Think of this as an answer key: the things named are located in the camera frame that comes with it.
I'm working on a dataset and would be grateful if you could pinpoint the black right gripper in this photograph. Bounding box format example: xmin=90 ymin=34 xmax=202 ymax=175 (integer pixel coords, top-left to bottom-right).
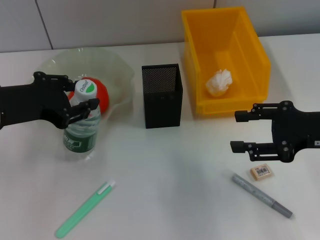
xmin=229 ymin=100 xmax=320 ymax=163

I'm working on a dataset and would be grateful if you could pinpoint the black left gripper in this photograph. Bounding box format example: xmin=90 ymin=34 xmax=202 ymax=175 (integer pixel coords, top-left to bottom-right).
xmin=0 ymin=71 xmax=101 ymax=131

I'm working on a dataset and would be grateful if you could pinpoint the orange toy fruit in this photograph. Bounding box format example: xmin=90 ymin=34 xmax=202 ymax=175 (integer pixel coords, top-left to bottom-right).
xmin=67 ymin=77 xmax=111 ymax=116

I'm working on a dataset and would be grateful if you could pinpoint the clear bottle with green label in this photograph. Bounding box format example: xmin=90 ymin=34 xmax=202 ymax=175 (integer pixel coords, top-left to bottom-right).
xmin=62 ymin=79 xmax=102 ymax=162

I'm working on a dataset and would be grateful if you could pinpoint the white paper ball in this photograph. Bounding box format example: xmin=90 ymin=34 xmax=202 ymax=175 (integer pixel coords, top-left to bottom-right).
xmin=205 ymin=68 xmax=234 ymax=98

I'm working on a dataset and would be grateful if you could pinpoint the green glass fruit plate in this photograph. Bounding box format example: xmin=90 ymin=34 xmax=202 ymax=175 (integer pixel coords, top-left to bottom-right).
xmin=39 ymin=48 xmax=136 ymax=121

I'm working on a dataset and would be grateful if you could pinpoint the beige eraser with barcode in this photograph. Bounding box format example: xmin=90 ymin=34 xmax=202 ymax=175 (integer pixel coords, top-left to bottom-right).
xmin=249 ymin=162 xmax=271 ymax=181

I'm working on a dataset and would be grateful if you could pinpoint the grey marker pen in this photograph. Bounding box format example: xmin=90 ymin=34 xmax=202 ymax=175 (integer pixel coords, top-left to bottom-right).
xmin=231 ymin=172 xmax=294 ymax=220

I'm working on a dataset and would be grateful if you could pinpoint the black mesh pen holder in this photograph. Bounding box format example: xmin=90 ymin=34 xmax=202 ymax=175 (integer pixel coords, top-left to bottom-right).
xmin=141 ymin=63 xmax=184 ymax=130

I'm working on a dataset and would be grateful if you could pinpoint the green pen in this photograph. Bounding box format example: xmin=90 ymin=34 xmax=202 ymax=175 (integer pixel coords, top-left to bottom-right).
xmin=54 ymin=178 xmax=117 ymax=239

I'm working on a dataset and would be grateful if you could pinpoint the yellow plastic bin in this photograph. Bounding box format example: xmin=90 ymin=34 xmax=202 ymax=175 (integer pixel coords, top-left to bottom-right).
xmin=181 ymin=6 xmax=271 ymax=116

